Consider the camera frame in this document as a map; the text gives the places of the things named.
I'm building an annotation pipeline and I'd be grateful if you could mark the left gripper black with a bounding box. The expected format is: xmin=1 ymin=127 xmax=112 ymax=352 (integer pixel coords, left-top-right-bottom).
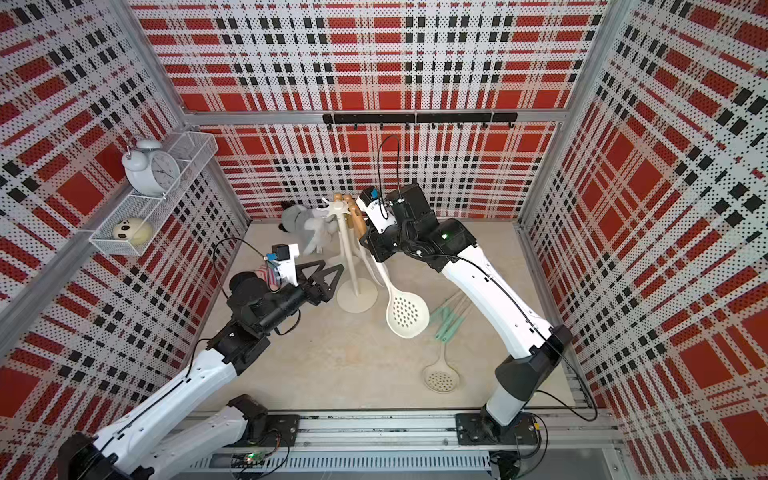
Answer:
xmin=259 ymin=259 xmax=344 ymax=335

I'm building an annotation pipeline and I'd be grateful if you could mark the cream utensil rack stand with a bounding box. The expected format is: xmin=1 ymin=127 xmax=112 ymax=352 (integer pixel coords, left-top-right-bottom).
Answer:
xmin=320 ymin=193 xmax=378 ymax=314

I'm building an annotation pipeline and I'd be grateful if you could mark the slotted spoon wooden handle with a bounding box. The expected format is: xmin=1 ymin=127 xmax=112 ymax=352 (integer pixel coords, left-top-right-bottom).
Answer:
xmin=353 ymin=209 xmax=431 ymax=340

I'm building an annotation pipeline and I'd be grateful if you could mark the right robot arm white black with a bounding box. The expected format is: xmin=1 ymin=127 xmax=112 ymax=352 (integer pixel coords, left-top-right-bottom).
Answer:
xmin=356 ymin=183 xmax=573 ymax=427

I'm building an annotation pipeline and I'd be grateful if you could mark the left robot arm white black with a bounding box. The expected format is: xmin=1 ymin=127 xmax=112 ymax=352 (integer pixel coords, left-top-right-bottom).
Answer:
xmin=55 ymin=260 xmax=344 ymax=479

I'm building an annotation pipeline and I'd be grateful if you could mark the grey white plush toy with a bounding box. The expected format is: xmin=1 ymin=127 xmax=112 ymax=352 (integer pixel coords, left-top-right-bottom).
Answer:
xmin=278 ymin=201 xmax=338 ymax=256

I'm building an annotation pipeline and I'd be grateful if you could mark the small doll black hat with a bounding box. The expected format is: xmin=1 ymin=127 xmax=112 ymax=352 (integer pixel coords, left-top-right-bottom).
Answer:
xmin=229 ymin=264 xmax=281 ymax=298

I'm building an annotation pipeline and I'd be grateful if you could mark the cream round face ball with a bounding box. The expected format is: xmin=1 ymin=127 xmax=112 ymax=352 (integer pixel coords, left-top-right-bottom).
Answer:
xmin=112 ymin=217 xmax=154 ymax=247

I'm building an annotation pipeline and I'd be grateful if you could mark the white alarm clock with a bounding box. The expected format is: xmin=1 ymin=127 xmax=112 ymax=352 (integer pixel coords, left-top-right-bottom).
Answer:
xmin=121 ymin=139 xmax=181 ymax=197

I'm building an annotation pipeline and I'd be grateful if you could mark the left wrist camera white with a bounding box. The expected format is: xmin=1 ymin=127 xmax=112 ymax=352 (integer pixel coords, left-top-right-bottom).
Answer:
xmin=265 ymin=243 xmax=300 ymax=286

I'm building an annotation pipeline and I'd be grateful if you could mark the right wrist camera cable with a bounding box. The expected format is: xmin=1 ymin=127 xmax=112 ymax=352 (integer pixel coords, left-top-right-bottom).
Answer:
xmin=376 ymin=134 xmax=404 ymax=205

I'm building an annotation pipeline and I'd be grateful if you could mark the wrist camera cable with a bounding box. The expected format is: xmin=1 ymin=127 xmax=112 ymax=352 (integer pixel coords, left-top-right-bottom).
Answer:
xmin=211 ymin=236 xmax=271 ymax=301
xmin=376 ymin=134 xmax=404 ymax=205

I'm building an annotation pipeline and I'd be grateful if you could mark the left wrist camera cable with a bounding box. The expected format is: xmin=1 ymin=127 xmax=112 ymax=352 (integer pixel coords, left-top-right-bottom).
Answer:
xmin=211 ymin=236 xmax=271 ymax=301

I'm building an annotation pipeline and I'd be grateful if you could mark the black wall hook rail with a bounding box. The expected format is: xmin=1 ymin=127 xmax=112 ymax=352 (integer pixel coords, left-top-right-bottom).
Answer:
xmin=322 ymin=112 xmax=519 ymax=127

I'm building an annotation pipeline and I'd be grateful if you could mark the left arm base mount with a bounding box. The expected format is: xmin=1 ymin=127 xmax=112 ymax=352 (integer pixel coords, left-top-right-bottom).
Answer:
xmin=229 ymin=414 xmax=300 ymax=448

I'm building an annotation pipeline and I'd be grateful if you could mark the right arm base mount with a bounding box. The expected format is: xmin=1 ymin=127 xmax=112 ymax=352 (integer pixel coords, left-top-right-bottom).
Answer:
xmin=455 ymin=412 xmax=539 ymax=446

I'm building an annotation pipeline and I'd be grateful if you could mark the white wire shelf basket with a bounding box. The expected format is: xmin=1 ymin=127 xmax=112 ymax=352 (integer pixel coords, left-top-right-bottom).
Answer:
xmin=89 ymin=131 xmax=218 ymax=257

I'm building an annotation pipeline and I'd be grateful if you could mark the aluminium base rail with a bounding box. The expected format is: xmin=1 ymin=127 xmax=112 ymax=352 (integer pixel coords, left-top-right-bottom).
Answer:
xmin=179 ymin=409 xmax=632 ymax=479

